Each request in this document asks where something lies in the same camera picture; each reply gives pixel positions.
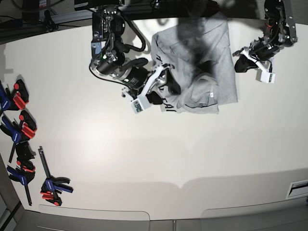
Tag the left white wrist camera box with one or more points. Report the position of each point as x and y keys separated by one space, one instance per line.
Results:
x=265 y=77

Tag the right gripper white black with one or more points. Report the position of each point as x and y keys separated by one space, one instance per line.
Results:
x=161 y=76

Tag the grey T-shirt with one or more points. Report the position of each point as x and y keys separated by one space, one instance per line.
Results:
x=199 y=50

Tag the aluminium extrusion rail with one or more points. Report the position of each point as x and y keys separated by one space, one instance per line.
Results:
x=137 y=12

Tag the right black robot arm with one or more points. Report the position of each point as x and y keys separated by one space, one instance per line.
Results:
x=108 y=59

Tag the top blue red bar clamp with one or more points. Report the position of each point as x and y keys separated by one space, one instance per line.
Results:
x=14 y=100

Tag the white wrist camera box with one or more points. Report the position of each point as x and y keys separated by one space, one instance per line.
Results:
x=140 y=104
x=265 y=77

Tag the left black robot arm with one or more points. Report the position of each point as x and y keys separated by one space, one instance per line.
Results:
x=280 y=32

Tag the right blue red bar clamp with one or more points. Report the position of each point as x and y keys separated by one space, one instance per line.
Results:
x=53 y=186

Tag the white slotted wall plate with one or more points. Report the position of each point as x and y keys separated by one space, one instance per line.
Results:
x=297 y=189

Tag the blue red bar clamp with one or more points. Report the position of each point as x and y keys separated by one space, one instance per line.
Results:
x=14 y=100
x=53 y=186
x=19 y=133
x=24 y=173

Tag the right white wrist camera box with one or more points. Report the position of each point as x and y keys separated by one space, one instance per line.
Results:
x=140 y=104

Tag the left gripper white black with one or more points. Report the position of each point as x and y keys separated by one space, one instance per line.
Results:
x=255 y=56

